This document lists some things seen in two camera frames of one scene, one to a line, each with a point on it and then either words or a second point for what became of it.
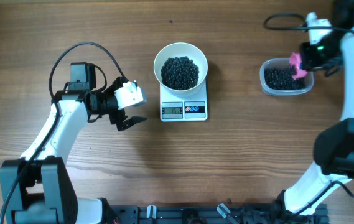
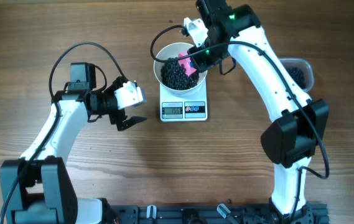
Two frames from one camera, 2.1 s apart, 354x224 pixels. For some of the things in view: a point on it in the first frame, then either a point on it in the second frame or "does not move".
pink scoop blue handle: x=295 y=59 -> x=188 y=63
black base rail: x=244 y=214 does not move
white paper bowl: x=175 y=50 does not move
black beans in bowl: x=180 y=73 does not move
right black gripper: x=310 y=61 -> x=201 y=63
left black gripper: x=116 y=117 does not move
